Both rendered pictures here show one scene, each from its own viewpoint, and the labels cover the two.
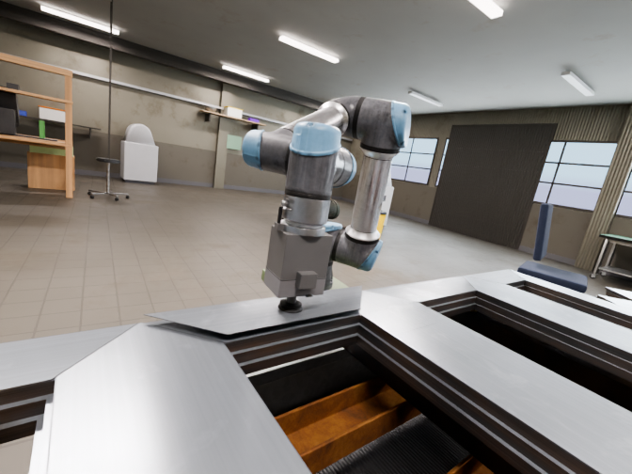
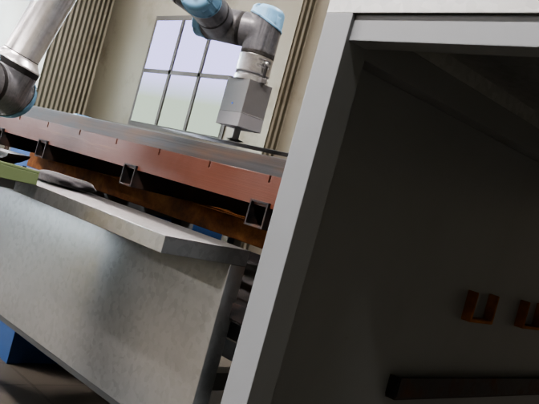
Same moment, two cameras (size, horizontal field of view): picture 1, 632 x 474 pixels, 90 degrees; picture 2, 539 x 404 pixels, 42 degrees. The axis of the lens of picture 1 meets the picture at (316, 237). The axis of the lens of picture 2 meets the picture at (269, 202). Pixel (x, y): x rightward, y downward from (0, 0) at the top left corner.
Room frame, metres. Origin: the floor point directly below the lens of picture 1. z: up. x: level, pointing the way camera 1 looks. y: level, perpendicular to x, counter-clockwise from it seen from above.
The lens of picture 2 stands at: (0.58, 1.55, 0.79)
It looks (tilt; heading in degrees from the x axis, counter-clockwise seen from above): 0 degrees down; 263
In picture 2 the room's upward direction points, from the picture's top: 15 degrees clockwise
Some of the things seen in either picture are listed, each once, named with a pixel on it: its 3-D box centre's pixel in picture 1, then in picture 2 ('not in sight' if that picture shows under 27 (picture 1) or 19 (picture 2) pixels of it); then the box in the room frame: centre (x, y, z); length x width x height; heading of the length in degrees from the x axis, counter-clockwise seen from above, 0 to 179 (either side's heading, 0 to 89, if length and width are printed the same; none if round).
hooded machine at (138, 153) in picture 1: (139, 153); not in sight; (8.17, 4.81, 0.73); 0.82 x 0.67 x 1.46; 126
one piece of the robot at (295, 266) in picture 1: (299, 259); (249, 103); (0.49, 0.02, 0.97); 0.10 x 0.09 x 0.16; 32
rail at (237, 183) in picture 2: not in sight; (141, 158); (0.70, -0.11, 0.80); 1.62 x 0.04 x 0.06; 128
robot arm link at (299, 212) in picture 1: (304, 210); (254, 67); (0.50, 0.03, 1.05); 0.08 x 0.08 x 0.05
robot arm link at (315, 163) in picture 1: (313, 161); (261, 32); (0.51, 0.02, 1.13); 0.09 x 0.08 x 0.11; 161
